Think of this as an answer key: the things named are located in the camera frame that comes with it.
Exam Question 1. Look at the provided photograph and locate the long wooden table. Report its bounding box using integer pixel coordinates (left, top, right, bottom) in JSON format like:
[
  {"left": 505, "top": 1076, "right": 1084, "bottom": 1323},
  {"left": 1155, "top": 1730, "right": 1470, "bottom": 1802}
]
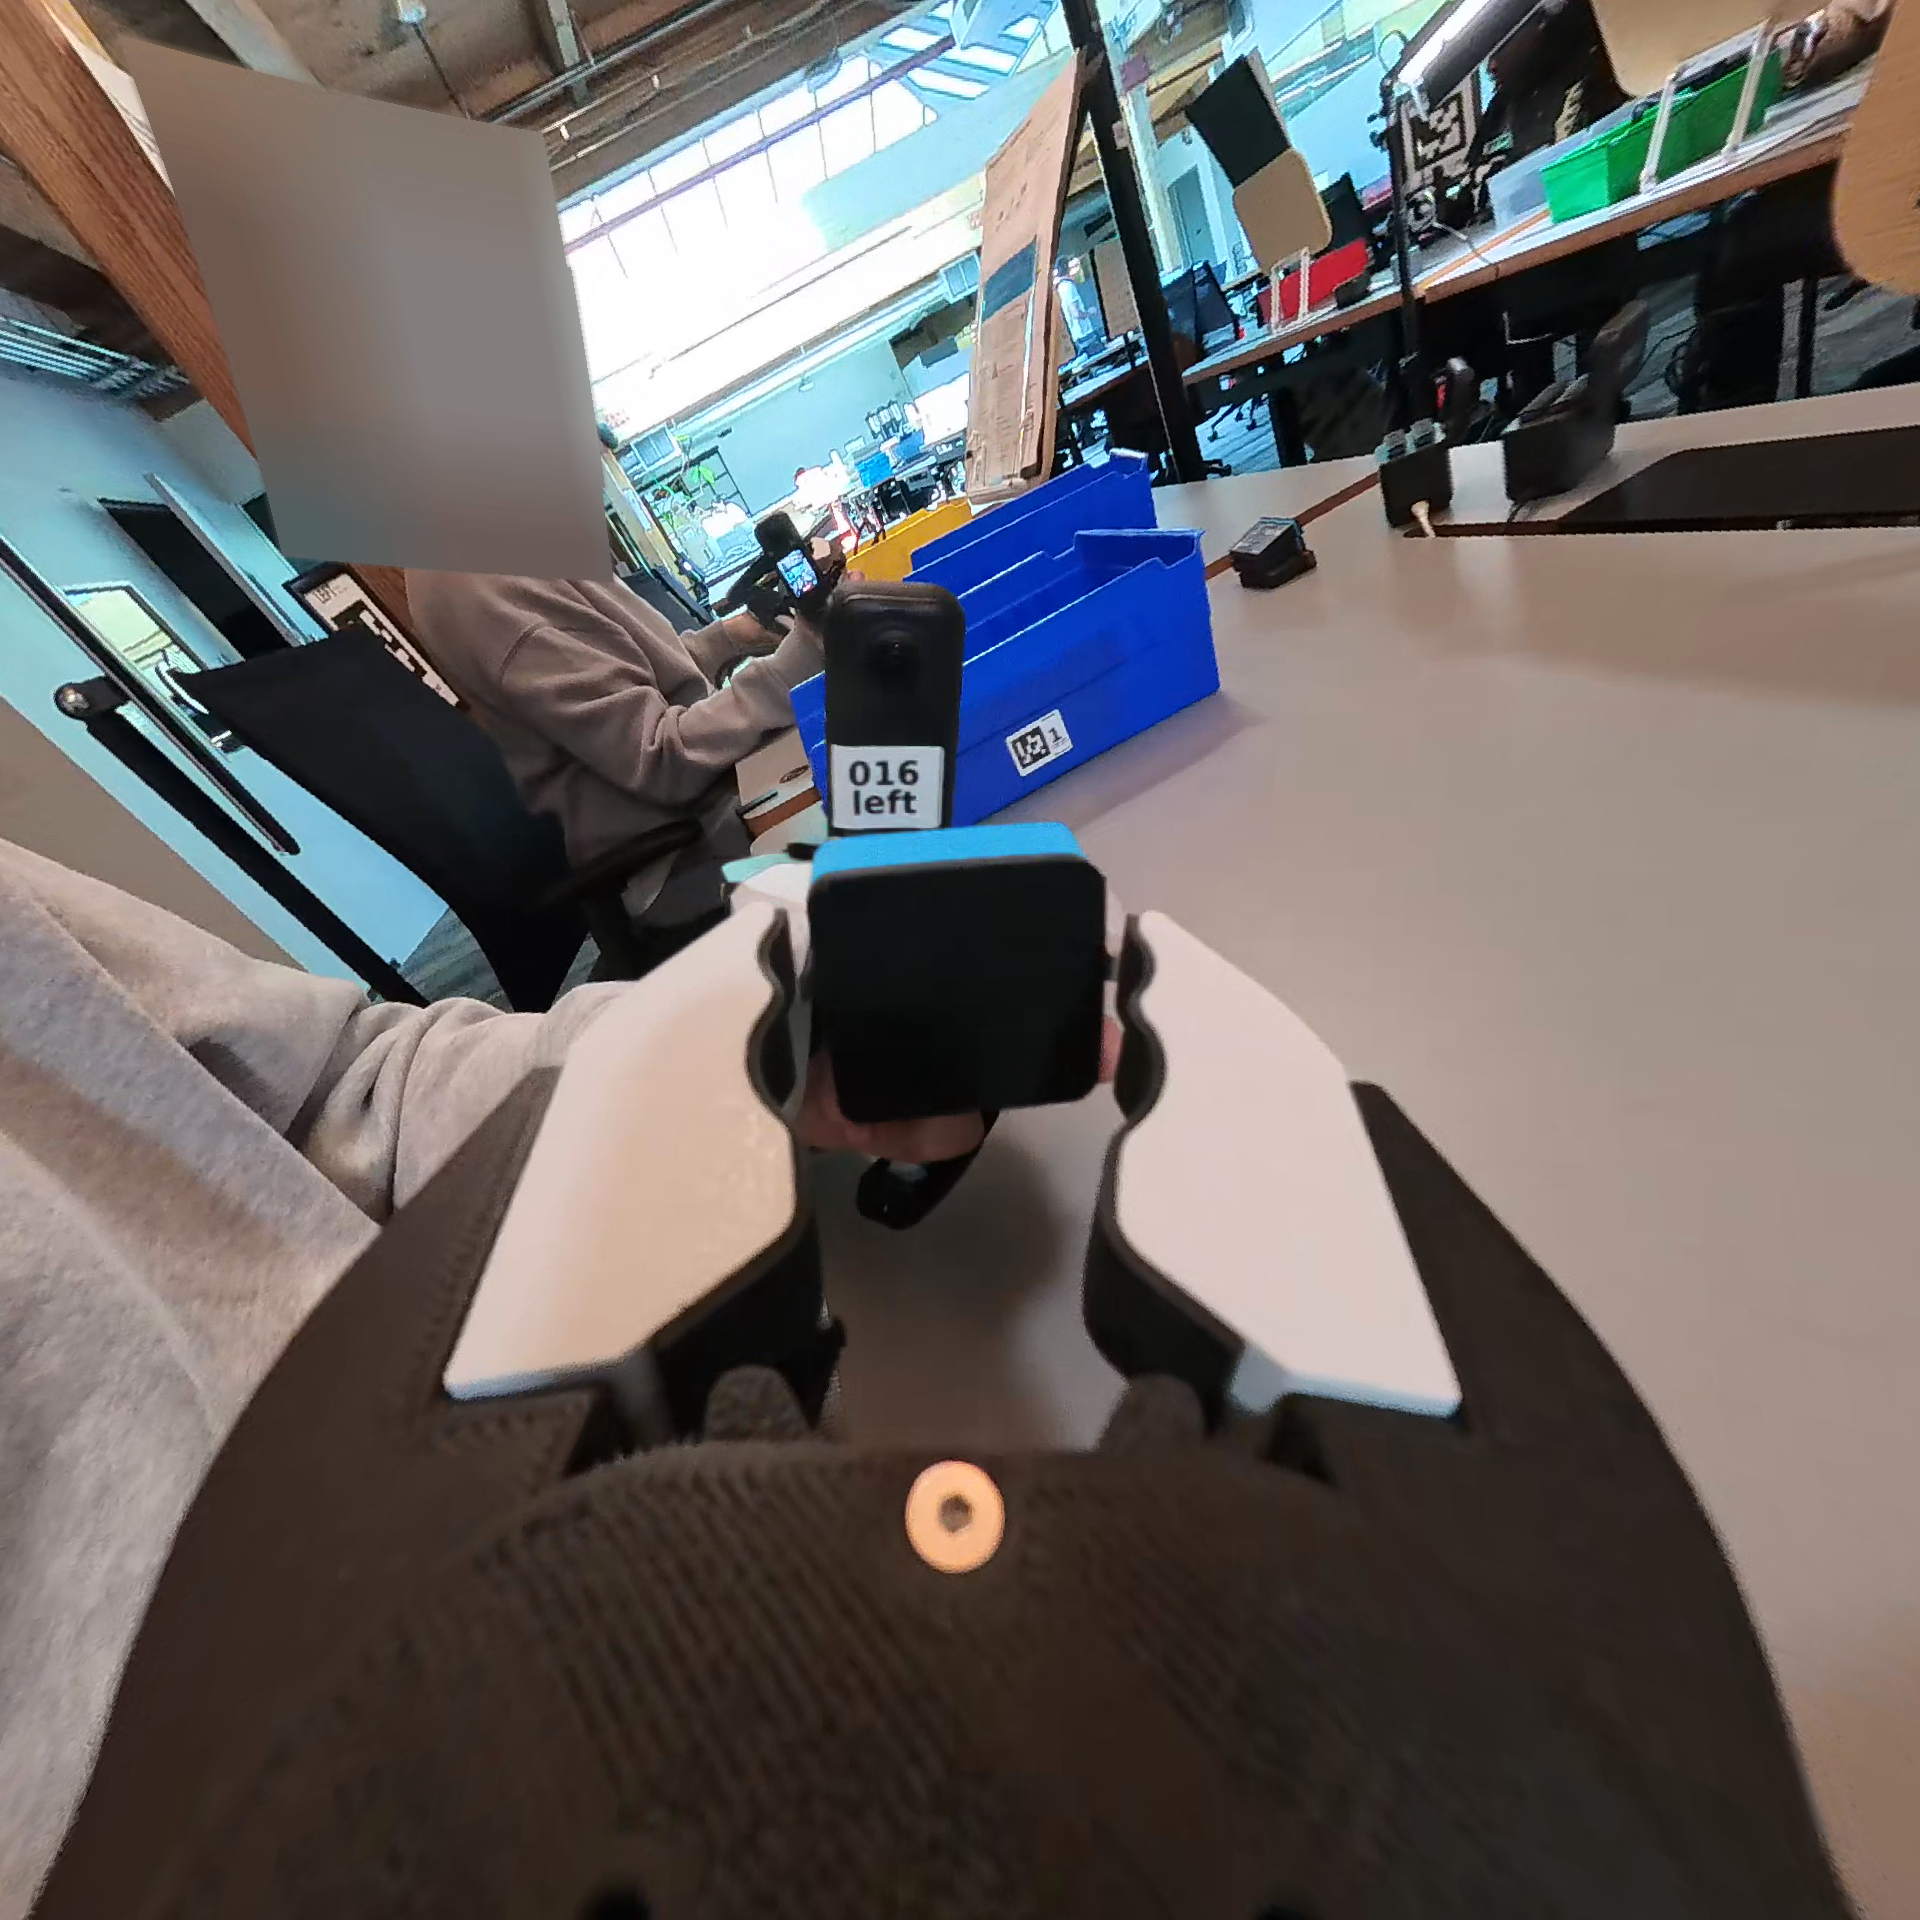
[{"left": 1183, "top": 88, "right": 1876, "bottom": 395}]

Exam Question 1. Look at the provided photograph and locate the small marker sign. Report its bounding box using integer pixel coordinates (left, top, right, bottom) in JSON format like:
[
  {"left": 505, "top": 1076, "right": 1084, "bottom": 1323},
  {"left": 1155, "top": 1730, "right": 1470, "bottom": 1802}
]
[{"left": 1402, "top": 82, "right": 1489, "bottom": 182}]

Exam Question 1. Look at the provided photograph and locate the person's left forearm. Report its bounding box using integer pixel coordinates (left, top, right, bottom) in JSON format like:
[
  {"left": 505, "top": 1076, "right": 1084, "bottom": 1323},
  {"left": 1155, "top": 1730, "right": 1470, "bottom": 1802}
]
[{"left": 0, "top": 839, "right": 646, "bottom": 1248}]

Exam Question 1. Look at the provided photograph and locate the yellow plastic bin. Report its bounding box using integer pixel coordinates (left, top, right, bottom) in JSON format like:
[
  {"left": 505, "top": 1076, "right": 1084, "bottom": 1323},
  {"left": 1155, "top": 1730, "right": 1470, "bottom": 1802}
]
[{"left": 844, "top": 498, "right": 975, "bottom": 584}]

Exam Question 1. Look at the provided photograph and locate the plain blue plastic bin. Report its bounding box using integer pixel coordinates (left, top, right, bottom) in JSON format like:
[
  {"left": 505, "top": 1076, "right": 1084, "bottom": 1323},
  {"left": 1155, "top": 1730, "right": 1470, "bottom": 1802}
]
[{"left": 908, "top": 448, "right": 1156, "bottom": 587}]

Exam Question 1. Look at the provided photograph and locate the black metal pole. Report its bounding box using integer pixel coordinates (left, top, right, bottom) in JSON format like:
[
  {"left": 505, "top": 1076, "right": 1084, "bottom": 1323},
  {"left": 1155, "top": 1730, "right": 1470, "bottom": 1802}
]
[{"left": 1057, "top": 0, "right": 1209, "bottom": 483}]

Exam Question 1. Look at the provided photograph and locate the black office chair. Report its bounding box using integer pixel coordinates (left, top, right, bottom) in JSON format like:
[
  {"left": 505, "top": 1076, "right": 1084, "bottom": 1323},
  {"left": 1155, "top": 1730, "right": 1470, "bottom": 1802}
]
[{"left": 167, "top": 627, "right": 706, "bottom": 1014}]

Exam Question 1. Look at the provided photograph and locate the black battery charger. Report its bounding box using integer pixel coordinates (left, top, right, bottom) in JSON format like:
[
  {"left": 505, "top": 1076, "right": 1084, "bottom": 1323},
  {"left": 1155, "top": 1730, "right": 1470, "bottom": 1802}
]
[
  {"left": 1377, "top": 358, "right": 1478, "bottom": 530},
  {"left": 1500, "top": 306, "right": 1625, "bottom": 506}
]

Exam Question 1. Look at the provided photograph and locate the blue and black eraser block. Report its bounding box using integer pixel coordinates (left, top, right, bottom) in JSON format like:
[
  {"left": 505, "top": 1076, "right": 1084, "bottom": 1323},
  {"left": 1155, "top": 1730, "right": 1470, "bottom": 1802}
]
[{"left": 806, "top": 823, "right": 1113, "bottom": 1124}]

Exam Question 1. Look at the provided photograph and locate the grey desk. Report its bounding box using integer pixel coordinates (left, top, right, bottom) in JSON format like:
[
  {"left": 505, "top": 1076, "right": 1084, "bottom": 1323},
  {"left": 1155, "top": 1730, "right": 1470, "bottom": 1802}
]
[{"left": 719, "top": 382, "right": 1920, "bottom": 1920}]

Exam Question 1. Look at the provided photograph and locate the black board with cardboard backing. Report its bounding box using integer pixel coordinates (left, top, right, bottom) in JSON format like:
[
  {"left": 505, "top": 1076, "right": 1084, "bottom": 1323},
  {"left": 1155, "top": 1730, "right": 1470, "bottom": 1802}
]
[
  {"left": 1833, "top": 0, "right": 1920, "bottom": 302},
  {"left": 1183, "top": 52, "right": 1335, "bottom": 324}
]

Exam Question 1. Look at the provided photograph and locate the person's left hand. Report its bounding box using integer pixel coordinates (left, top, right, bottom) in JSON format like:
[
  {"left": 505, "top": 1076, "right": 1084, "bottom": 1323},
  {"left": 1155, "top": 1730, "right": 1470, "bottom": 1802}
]
[{"left": 791, "top": 1043, "right": 909, "bottom": 1164}]

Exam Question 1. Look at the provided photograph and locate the blue plastic bin with tag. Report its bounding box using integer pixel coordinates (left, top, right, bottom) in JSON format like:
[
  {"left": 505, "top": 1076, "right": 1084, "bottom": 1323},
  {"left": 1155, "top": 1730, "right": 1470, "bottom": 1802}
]
[{"left": 791, "top": 532, "right": 1221, "bottom": 830}]

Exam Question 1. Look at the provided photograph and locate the printed cardboard sign board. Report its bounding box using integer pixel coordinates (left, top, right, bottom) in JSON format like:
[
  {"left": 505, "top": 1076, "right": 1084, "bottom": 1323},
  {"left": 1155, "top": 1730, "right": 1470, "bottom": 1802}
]
[{"left": 961, "top": 52, "right": 1086, "bottom": 506}]

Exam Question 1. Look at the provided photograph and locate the person's clothed body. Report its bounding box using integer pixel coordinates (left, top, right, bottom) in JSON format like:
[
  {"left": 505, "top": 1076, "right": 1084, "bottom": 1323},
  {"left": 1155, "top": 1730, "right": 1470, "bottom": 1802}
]
[{"left": 0, "top": 1036, "right": 396, "bottom": 1920}]

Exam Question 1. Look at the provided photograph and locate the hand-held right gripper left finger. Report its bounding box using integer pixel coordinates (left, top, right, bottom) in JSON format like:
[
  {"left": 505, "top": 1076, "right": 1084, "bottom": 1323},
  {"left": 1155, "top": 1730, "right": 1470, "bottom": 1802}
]
[{"left": 442, "top": 908, "right": 829, "bottom": 1403}]

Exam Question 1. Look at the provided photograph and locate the black desk lamp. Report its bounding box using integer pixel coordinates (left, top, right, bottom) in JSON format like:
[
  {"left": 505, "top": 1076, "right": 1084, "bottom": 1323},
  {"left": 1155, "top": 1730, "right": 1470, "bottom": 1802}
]
[{"left": 1381, "top": 0, "right": 1577, "bottom": 378}]

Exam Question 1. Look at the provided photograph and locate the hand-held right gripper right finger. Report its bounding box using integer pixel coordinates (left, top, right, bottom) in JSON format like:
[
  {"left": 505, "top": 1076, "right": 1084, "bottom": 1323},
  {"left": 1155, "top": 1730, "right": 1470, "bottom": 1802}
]
[{"left": 1084, "top": 910, "right": 1466, "bottom": 1420}]

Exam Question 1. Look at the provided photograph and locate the green plastic bin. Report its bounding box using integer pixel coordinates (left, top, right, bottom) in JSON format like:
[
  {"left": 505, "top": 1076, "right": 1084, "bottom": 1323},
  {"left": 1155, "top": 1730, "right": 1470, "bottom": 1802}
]
[{"left": 1540, "top": 52, "right": 1788, "bottom": 226}]

